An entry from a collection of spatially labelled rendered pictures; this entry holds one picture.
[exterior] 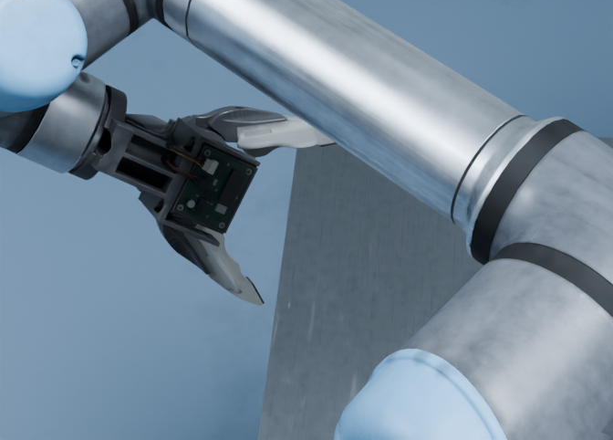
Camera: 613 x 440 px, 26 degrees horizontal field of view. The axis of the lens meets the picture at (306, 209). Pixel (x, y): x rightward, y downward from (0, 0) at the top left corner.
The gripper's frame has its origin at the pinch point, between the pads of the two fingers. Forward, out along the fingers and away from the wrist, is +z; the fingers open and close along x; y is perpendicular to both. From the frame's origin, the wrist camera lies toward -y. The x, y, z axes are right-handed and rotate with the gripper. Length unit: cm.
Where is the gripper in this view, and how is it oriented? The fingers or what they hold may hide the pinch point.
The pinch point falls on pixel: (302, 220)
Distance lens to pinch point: 108.3
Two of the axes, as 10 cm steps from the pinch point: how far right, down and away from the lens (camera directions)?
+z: 8.2, 3.7, 4.3
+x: 4.5, -8.9, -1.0
